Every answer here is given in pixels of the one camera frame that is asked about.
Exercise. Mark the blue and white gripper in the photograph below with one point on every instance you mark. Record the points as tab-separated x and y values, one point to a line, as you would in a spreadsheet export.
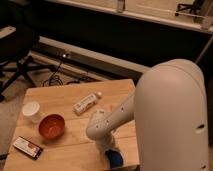
115	158

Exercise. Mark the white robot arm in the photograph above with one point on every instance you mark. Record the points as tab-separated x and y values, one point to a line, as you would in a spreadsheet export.
169	108

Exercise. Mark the white plastic bottle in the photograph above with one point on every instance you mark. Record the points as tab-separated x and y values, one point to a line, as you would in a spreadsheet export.
86	103

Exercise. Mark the wooden table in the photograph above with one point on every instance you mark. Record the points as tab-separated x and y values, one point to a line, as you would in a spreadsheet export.
73	151

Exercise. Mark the orange bowl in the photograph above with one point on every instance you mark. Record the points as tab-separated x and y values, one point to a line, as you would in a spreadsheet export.
52	126

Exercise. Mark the red and white flat box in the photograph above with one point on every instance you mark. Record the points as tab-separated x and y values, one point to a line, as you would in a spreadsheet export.
27	147

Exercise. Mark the white paper cup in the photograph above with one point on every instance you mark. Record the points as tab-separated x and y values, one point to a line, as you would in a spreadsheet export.
31	111

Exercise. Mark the black office chair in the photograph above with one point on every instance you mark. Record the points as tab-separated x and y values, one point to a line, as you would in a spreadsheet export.
14	56

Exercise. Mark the black chair base background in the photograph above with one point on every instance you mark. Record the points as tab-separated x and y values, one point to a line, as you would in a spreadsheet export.
198	7

